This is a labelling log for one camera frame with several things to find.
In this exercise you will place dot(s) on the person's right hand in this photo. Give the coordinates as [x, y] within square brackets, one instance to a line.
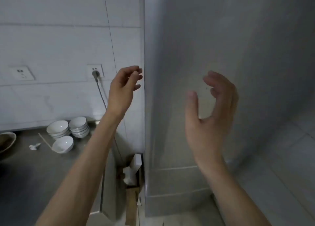
[209, 134]

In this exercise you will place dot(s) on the person's left hand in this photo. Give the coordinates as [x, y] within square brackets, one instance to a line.
[121, 93]

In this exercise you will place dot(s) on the grey refrigerator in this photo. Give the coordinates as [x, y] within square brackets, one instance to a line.
[184, 36]

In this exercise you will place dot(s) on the person's right forearm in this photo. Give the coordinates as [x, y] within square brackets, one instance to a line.
[233, 198]

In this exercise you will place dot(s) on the person's left forearm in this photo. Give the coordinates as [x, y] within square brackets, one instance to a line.
[83, 176]

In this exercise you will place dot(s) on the group of white bowls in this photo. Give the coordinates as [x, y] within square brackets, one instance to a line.
[62, 144]

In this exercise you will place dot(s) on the wooden chopstick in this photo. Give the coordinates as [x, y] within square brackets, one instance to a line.
[45, 141]

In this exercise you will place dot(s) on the crumpled white tissue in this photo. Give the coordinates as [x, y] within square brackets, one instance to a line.
[34, 146]

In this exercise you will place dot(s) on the brown cardboard piece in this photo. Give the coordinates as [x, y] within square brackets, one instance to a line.
[131, 203]

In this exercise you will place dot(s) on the brown shallow dish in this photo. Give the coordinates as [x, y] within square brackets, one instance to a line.
[6, 142]

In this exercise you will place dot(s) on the stainless steel table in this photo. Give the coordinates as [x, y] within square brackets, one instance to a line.
[29, 179]

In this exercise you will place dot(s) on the white wall socket with plug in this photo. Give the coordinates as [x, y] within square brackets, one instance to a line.
[98, 68]

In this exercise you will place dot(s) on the white empty wall socket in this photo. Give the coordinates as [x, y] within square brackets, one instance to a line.
[21, 72]

